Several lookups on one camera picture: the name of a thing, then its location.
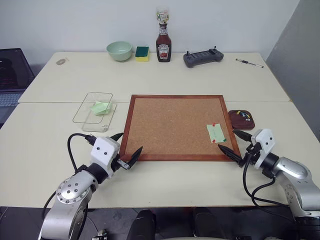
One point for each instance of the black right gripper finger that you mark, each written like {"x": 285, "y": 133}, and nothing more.
{"x": 243, "y": 136}
{"x": 231, "y": 154}

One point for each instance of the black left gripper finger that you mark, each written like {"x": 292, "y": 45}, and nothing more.
{"x": 116, "y": 136}
{"x": 134, "y": 157}

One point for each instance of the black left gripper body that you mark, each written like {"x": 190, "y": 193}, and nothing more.
{"x": 122, "y": 165}

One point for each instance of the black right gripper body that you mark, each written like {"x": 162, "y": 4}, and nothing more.
{"x": 252, "y": 151}

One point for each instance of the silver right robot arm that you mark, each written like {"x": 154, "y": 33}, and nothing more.
{"x": 300, "y": 180}

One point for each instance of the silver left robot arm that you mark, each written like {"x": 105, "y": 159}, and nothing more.
{"x": 71, "y": 197}

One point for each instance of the flat green paper note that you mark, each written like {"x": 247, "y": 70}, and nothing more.
{"x": 217, "y": 133}

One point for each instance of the wood framed cork board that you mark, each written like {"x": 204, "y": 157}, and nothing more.
{"x": 172, "y": 125}

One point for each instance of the brown dish of pushpins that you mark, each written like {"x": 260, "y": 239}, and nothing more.
{"x": 237, "y": 122}

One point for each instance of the green sticky notes pad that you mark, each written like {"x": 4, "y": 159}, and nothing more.
{"x": 101, "y": 108}

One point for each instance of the clear plastic tray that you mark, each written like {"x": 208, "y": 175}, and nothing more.
{"x": 86, "y": 120}

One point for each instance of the dark rounded shape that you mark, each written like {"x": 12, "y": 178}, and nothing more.
{"x": 142, "y": 225}
{"x": 206, "y": 222}

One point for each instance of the black silver pen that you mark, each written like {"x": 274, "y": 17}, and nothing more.
{"x": 250, "y": 63}

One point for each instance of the pale green bowl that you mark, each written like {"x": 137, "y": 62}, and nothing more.
{"x": 119, "y": 51}

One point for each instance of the yellow green sponge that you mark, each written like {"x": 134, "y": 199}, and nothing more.
{"x": 142, "y": 53}

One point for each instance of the grey handheld controller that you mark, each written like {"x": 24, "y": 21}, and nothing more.
{"x": 203, "y": 58}

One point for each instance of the grey partition panel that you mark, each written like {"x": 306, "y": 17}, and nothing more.
{"x": 297, "y": 60}

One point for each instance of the red ketchup bottle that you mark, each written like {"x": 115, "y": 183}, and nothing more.
{"x": 164, "y": 47}

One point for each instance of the dark open laptop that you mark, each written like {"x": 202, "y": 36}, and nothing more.
{"x": 12, "y": 72}

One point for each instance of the clear plastic jar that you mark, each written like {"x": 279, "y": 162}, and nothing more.
{"x": 162, "y": 14}

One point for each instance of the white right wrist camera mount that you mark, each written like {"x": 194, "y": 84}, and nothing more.
{"x": 265, "y": 142}

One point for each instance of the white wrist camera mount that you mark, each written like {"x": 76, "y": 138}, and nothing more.
{"x": 265, "y": 142}
{"x": 103, "y": 152}

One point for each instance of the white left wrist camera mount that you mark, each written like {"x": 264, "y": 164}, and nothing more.
{"x": 103, "y": 152}

